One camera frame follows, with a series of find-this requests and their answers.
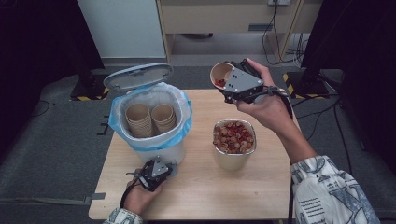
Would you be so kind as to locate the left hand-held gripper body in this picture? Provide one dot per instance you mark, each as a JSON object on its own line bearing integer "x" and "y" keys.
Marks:
{"x": 159, "y": 168}

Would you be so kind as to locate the black tape marks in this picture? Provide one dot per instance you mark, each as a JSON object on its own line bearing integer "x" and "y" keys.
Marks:
{"x": 104, "y": 125}

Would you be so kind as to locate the person's left hand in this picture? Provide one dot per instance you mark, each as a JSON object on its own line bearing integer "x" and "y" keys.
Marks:
{"x": 137, "y": 199}

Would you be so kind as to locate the stack of brown paper cups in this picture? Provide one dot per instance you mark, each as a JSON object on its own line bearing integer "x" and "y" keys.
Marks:
{"x": 138, "y": 119}
{"x": 163, "y": 118}

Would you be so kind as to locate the dark curtain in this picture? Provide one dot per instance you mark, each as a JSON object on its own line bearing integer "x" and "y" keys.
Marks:
{"x": 361, "y": 46}
{"x": 37, "y": 40}

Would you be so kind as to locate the pile of nut shells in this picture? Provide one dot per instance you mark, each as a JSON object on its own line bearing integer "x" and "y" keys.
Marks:
{"x": 233, "y": 137}

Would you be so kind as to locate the blue trash bag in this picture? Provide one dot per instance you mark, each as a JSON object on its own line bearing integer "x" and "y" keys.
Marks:
{"x": 115, "y": 118}

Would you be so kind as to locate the person's right hand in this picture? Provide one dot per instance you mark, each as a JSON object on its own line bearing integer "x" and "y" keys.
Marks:
{"x": 271, "y": 107}

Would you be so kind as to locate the white power strip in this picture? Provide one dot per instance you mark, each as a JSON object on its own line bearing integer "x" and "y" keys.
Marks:
{"x": 278, "y": 2}

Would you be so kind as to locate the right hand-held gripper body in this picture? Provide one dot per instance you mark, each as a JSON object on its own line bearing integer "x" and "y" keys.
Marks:
{"x": 241, "y": 81}

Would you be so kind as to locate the white pedal trash can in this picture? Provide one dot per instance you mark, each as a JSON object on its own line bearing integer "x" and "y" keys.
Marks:
{"x": 140, "y": 76}

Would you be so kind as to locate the red food scraps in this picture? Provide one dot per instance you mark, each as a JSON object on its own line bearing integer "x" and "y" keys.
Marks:
{"x": 220, "y": 82}

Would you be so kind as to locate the white cabinet panel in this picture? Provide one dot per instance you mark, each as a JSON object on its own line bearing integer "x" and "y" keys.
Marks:
{"x": 121, "y": 28}

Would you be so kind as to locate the cream square bowl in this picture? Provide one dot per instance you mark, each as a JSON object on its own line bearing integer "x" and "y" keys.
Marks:
{"x": 232, "y": 161}

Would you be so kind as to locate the black stand with striped base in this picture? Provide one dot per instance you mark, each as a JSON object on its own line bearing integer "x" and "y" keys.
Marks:
{"x": 90, "y": 88}
{"x": 308, "y": 85}

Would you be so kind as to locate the brown paper cup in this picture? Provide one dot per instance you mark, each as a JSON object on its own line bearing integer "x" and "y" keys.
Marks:
{"x": 218, "y": 71}

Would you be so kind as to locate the grey tape strip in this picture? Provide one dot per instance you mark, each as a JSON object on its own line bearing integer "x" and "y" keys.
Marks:
{"x": 97, "y": 196}

